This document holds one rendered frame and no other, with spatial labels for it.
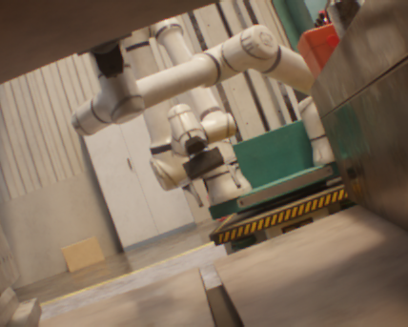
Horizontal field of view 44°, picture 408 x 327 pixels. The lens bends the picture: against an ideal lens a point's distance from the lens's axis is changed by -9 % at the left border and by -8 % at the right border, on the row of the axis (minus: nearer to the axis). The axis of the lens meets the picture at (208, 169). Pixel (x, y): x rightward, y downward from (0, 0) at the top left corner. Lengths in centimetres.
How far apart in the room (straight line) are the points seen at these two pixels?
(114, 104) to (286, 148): 122
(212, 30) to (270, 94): 41
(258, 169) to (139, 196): 473
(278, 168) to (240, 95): 37
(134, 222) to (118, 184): 53
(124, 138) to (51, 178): 125
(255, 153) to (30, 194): 551
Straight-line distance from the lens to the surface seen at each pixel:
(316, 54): 147
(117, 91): 129
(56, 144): 764
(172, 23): 222
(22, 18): 78
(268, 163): 237
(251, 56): 170
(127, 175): 702
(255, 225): 212
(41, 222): 756
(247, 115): 246
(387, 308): 66
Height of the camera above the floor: 53
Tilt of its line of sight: 1 degrees up
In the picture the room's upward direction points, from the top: 20 degrees counter-clockwise
